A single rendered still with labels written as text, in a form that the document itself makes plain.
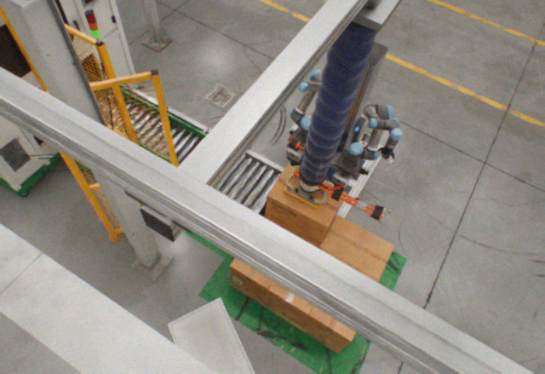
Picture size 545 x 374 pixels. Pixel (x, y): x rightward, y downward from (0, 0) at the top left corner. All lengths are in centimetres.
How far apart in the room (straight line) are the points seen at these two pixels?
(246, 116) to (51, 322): 78
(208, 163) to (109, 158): 29
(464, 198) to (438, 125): 111
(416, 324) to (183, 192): 57
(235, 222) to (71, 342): 38
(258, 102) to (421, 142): 442
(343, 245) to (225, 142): 281
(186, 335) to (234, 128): 206
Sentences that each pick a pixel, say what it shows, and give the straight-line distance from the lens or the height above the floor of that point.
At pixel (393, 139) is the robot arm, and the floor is 183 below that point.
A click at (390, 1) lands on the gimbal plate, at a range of 224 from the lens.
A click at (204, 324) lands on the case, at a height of 102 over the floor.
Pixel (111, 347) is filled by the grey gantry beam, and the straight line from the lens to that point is 86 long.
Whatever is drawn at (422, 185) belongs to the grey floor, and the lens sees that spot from 523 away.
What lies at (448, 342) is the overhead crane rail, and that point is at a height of 320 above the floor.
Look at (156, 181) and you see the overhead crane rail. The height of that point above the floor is 321.
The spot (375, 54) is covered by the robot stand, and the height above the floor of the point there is 203.
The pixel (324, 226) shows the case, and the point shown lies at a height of 93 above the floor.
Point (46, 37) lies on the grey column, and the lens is 209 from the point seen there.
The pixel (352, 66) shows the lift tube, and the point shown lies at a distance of 233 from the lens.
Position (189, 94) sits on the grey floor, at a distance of 563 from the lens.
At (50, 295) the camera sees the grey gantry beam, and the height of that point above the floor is 322.
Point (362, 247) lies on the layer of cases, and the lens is 396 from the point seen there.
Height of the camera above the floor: 403
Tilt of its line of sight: 56 degrees down
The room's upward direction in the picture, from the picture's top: 7 degrees clockwise
